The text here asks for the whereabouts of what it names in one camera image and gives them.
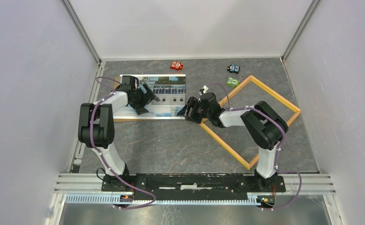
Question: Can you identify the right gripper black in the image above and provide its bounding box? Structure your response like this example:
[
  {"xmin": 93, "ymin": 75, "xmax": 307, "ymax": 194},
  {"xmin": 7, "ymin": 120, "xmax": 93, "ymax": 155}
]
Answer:
[{"xmin": 177, "ymin": 97, "xmax": 211, "ymax": 124}]

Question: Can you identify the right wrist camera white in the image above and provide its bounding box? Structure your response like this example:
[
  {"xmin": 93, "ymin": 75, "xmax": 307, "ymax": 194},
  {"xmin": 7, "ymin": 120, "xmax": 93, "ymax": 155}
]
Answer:
[{"xmin": 199, "ymin": 85, "xmax": 208, "ymax": 96}]

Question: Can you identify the aluminium rail base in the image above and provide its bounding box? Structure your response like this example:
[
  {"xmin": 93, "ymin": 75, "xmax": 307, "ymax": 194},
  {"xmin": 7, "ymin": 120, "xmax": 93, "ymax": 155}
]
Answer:
[{"xmin": 54, "ymin": 173, "xmax": 336, "ymax": 206}]

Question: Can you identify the black blue toy block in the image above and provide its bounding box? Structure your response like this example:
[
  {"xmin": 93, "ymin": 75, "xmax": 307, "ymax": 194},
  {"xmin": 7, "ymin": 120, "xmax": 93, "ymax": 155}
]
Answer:
[{"xmin": 227, "ymin": 64, "xmax": 240, "ymax": 74}]

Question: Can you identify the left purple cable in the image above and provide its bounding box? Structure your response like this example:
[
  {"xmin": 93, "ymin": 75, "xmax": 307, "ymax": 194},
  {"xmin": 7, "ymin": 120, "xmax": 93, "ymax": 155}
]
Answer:
[{"xmin": 89, "ymin": 76, "xmax": 157, "ymax": 210}]

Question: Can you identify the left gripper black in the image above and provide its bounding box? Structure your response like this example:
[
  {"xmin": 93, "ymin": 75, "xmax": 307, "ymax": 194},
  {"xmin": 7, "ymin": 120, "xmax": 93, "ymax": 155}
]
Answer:
[{"xmin": 130, "ymin": 83, "xmax": 160, "ymax": 115}]

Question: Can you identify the green toy block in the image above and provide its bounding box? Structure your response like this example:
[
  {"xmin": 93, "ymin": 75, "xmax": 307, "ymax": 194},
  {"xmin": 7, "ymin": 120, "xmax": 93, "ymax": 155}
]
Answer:
[{"xmin": 226, "ymin": 77, "xmax": 240, "ymax": 88}]

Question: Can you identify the building photo print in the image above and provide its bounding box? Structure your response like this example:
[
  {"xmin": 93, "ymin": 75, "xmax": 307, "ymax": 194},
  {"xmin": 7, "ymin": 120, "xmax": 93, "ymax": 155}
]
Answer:
[{"xmin": 113, "ymin": 74, "xmax": 187, "ymax": 120}]

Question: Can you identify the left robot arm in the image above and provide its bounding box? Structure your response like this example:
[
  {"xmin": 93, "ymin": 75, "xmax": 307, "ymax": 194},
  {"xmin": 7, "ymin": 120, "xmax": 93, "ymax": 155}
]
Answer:
[{"xmin": 78, "ymin": 75, "xmax": 159, "ymax": 191}]

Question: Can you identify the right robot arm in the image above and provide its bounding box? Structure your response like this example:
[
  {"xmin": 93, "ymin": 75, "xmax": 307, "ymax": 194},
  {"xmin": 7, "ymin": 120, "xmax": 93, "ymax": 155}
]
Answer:
[{"xmin": 177, "ymin": 92, "xmax": 289, "ymax": 191}]

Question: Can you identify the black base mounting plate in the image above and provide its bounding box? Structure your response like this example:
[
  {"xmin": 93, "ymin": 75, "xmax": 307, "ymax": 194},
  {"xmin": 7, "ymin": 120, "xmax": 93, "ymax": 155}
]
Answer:
[{"xmin": 101, "ymin": 173, "xmax": 286, "ymax": 201}]

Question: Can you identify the brown cardboard backing board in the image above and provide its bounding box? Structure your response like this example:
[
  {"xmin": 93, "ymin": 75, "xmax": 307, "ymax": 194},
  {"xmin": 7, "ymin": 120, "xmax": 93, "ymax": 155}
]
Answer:
[{"xmin": 111, "ymin": 76, "xmax": 177, "ymax": 123}]

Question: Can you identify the wooden picture frame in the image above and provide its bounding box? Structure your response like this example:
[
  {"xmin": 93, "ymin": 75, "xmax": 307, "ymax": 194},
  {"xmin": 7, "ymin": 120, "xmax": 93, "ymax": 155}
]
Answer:
[{"xmin": 202, "ymin": 75, "xmax": 310, "ymax": 171}]

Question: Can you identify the red toy block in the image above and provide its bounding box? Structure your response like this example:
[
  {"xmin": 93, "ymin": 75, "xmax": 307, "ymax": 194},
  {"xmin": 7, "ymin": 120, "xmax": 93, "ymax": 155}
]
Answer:
[{"xmin": 170, "ymin": 61, "xmax": 183, "ymax": 71}]

